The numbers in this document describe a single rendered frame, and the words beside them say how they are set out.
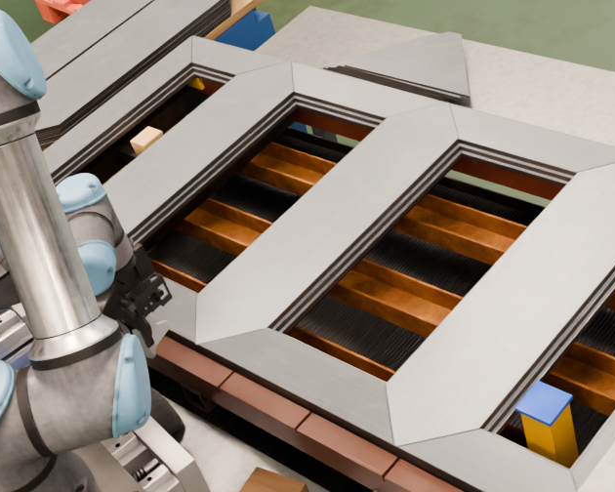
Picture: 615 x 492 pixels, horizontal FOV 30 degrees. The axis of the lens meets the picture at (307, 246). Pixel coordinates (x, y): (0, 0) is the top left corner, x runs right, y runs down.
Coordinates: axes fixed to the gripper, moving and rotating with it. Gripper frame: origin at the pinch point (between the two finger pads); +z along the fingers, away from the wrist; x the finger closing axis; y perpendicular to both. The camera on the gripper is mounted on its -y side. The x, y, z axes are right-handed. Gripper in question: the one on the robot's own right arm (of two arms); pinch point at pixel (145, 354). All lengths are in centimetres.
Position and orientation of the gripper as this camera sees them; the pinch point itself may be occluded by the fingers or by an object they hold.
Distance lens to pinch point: 194.8
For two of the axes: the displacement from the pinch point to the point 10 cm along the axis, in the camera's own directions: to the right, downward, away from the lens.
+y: 6.4, -6.2, 4.6
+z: 2.6, 7.3, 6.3
